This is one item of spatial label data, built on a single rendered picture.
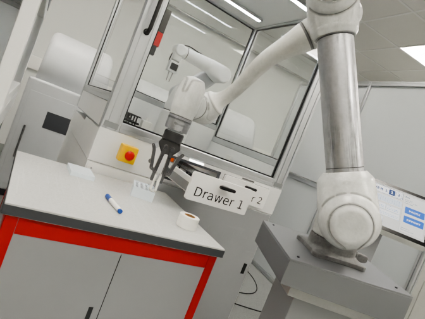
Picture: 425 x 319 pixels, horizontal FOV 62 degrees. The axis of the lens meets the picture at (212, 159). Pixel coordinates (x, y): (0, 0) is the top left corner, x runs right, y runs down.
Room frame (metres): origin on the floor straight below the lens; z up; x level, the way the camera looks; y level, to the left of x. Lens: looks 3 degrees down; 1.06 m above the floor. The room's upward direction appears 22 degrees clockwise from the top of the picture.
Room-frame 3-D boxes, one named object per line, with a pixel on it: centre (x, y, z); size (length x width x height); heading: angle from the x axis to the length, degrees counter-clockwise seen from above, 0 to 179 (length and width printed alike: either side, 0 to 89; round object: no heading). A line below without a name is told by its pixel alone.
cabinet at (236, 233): (2.09, 0.25, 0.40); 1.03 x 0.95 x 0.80; 119
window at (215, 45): (1.69, 0.04, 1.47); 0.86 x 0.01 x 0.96; 119
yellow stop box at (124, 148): (1.47, 0.34, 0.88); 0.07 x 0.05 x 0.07; 119
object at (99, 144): (2.09, 0.26, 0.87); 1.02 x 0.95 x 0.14; 119
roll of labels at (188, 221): (1.16, 0.00, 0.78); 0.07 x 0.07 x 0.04
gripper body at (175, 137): (1.31, 0.17, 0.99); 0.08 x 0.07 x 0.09; 104
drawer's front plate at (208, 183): (1.40, -0.08, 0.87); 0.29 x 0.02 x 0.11; 119
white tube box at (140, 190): (1.35, 0.21, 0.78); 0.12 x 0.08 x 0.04; 14
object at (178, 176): (1.58, 0.02, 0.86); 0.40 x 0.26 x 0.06; 29
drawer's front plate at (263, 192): (1.80, -0.21, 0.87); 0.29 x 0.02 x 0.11; 119
